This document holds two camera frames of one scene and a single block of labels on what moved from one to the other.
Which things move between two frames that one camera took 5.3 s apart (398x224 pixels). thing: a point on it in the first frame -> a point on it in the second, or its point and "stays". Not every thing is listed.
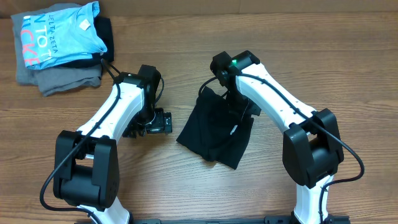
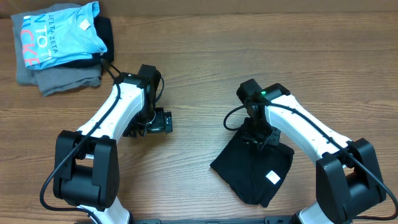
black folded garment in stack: (103, 30) stays
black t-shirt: (217, 129) -> (255, 173)
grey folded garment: (51, 81) stays
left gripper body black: (152, 119) stays
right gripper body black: (244, 107) -> (259, 137)
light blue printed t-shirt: (67, 34) stays
